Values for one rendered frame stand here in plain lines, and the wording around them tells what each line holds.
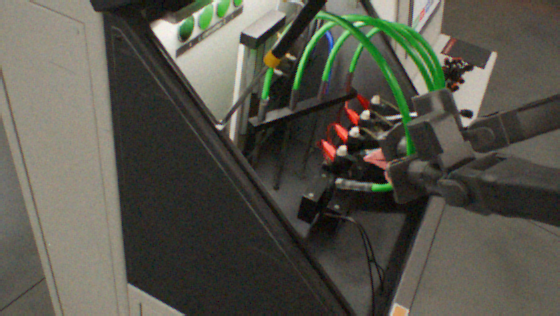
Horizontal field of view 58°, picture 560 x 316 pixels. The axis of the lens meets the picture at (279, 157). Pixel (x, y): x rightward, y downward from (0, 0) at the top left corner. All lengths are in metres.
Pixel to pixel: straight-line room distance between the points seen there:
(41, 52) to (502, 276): 2.21
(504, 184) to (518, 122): 0.30
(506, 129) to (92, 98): 0.69
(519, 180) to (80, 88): 0.66
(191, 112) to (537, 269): 2.24
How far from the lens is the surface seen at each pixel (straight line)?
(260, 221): 0.80
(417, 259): 1.16
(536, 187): 0.61
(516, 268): 2.70
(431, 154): 0.74
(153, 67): 0.75
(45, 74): 0.93
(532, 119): 0.93
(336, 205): 1.15
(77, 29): 0.82
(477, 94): 1.74
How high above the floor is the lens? 1.79
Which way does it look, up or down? 41 degrees down
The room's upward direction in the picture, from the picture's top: 11 degrees clockwise
